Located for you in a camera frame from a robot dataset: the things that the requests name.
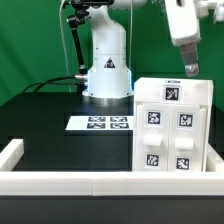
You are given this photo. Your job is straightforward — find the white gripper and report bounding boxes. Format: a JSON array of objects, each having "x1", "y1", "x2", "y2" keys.
[{"x1": 165, "y1": 0, "x2": 200, "y2": 77}]

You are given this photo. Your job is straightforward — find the white cabinet body box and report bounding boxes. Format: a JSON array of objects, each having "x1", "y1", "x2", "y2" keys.
[{"x1": 132, "y1": 99, "x2": 212, "y2": 173}]

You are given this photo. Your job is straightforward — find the small white cube part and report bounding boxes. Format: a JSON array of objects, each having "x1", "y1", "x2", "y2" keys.
[{"x1": 134, "y1": 77, "x2": 213, "y2": 106}]

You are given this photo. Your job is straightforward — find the white cabinet door panel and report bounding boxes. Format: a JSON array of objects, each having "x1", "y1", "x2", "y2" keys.
[{"x1": 168, "y1": 105, "x2": 207, "y2": 172}]

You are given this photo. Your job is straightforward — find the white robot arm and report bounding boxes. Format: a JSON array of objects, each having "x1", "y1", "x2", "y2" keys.
[{"x1": 82, "y1": 0, "x2": 224, "y2": 104}]

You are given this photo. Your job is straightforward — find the white fiducial marker sheet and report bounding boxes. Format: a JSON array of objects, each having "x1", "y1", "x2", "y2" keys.
[{"x1": 66, "y1": 116, "x2": 133, "y2": 131}]

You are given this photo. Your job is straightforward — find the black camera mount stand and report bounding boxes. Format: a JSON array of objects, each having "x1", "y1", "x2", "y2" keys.
[{"x1": 65, "y1": 0, "x2": 114, "y2": 94}]

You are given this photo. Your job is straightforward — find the white hanging cable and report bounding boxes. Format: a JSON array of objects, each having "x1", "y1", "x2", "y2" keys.
[{"x1": 58, "y1": 0, "x2": 73, "y2": 94}]

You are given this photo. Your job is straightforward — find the black cable bundle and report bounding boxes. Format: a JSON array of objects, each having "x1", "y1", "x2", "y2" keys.
[{"x1": 22, "y1": 75, "x2": 88, "y2": 94}]

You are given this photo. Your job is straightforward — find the white U-shaped border frame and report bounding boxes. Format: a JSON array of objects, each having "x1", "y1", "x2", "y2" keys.
[{"x1": 0, "y1": 139, "x2": 224, "y2": 196}]

